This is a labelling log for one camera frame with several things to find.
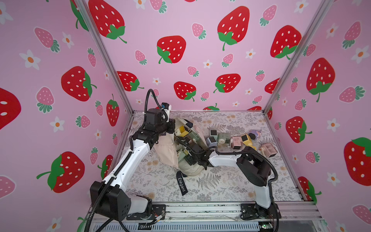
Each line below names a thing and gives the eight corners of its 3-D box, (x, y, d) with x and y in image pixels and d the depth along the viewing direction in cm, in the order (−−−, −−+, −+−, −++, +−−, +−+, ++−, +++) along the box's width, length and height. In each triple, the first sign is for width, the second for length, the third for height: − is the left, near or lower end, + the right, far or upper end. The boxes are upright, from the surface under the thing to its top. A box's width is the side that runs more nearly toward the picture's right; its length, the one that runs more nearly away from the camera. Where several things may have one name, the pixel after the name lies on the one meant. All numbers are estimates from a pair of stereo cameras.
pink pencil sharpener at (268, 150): (265, 158, 96) (268, 154, 91) (258, 148, 101) (261, 144, 97) (274, 156, 97) (277, 152, 93) (266, 145, 102) (269, 141, 98)
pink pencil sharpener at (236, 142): (232, 149, 100) (233, 145, 96) (230, 140, 105) (231, 136, 101) (241, 149, 100) (243, 145, 96) (238, 140, 105) (240, 136, 101)
